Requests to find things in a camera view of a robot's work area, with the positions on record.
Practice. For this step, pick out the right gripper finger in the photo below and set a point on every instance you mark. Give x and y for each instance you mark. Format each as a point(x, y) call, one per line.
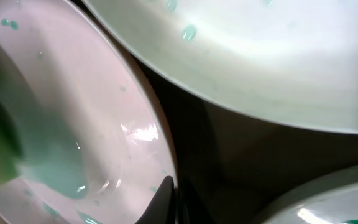
point(161, 209)

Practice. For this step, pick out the white plate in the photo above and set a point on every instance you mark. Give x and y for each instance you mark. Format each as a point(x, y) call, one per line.
point(330, 199)
point(93, 138)
point(293, 62)

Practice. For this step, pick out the white plate top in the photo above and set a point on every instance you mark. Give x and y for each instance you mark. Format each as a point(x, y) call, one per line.
point(293, 62)

